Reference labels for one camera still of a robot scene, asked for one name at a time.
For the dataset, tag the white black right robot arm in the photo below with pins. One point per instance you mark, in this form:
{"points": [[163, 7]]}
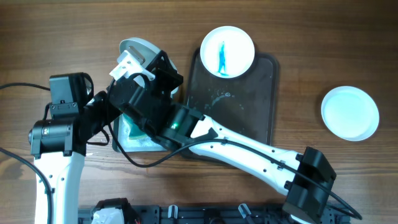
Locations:
{"points": [[305, 179]]}

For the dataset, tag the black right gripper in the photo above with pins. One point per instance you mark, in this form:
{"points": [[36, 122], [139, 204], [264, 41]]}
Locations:
{"points": [[165, 71]]}

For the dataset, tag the white plate blue stain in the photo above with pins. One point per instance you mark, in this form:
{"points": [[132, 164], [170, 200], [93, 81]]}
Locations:
{"points": [[227, 52]]}

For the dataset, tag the green yellow sponge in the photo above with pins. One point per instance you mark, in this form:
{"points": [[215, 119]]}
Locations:
{"points": [[132, 130]]}

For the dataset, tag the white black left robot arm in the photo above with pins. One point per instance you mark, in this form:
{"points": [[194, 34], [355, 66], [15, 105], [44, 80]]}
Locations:
{"points": [[58, 144]]}

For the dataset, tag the brown plastic serving tray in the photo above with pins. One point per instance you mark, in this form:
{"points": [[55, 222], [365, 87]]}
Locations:
{"points": [[245, 105]]}

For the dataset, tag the black tray with soapy water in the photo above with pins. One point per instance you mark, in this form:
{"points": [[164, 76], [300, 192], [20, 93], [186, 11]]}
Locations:
{"points": [[133, 145]]}

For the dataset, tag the white plate blue smear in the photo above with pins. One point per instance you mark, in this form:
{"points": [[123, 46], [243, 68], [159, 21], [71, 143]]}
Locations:
{"points": [[148, 50]]}

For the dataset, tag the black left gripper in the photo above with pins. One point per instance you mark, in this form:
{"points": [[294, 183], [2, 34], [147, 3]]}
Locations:
{"points": [[102, 98]]}

